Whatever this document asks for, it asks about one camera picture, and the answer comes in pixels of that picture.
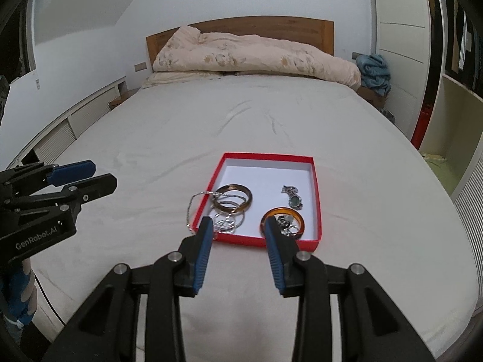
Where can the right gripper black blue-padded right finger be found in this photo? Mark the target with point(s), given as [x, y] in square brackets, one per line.
[372, 326]

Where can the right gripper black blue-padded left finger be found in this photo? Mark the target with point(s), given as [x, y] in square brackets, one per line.
[104, 328]

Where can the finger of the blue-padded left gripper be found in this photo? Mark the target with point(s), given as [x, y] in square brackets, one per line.
[28, 179]

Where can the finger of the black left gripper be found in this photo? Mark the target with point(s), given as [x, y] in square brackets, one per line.
[70, 197]

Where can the brown bangle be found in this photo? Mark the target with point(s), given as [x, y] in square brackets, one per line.
[232, 198]

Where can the amber orange bangle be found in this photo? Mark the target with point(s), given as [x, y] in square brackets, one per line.
[289, 221]

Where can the silver bangle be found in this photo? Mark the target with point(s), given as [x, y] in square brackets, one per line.
[228, 222]

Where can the red jewelry box tray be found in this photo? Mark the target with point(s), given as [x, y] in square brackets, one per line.
[265, 175]

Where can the low white slatted cabinet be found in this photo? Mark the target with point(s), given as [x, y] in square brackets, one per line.
[63, 131]

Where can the wooden left nightstand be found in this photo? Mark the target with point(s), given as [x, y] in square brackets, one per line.
[122, 98]

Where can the wooden nightstand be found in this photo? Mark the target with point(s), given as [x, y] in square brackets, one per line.
[372, 97]
[122, 98]

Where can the white bed sheet mattress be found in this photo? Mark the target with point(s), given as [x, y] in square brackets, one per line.
[379, 203]

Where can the beige floral duvet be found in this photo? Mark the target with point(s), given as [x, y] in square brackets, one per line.
[187, 49]

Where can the red object by wardrobe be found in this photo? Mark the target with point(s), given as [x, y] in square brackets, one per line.
[421, 126]

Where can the open shelf with clothes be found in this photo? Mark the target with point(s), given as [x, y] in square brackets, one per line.
[452, 143]

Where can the wooden right nightstand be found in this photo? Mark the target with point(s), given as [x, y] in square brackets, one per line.
[372, 97]

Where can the blue crumpled cloth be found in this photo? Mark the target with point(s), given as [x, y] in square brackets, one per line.
[375, 73]

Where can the wooden headboard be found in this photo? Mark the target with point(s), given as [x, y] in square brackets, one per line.
[315, 32]

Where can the white wardrobe cabinet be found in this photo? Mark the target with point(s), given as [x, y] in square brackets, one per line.
[403, 39]

